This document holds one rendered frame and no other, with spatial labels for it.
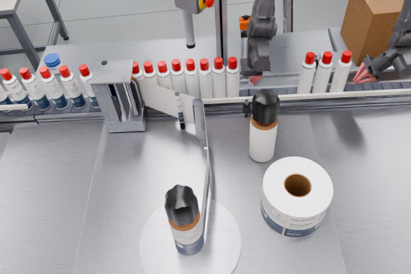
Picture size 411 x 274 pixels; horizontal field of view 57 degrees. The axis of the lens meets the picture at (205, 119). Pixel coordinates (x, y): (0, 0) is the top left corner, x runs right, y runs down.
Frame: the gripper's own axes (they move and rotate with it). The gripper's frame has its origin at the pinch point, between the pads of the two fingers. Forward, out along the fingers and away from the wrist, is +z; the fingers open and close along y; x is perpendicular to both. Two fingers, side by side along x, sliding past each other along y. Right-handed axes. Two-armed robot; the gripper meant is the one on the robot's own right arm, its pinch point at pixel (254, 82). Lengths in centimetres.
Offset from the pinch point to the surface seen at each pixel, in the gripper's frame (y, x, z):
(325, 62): 26.1, 4.6, -3.6
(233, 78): -7.3, 3.4, 0.7
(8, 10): -135, 96, 24
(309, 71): 20.6, 3.7, -0.3
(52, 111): -82, 4, 13
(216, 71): -13.6, 4.4, -2.7
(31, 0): -194, 235, 100
